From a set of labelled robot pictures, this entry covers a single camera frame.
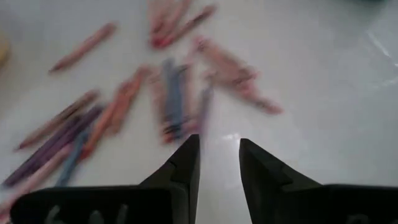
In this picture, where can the blue crayon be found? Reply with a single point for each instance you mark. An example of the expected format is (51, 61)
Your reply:
(73, 155)
(174, 93)

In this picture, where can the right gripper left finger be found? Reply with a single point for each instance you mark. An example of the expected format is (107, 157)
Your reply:
(124, 205)

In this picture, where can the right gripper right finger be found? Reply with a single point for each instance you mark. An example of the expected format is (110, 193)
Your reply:
(295, 205)

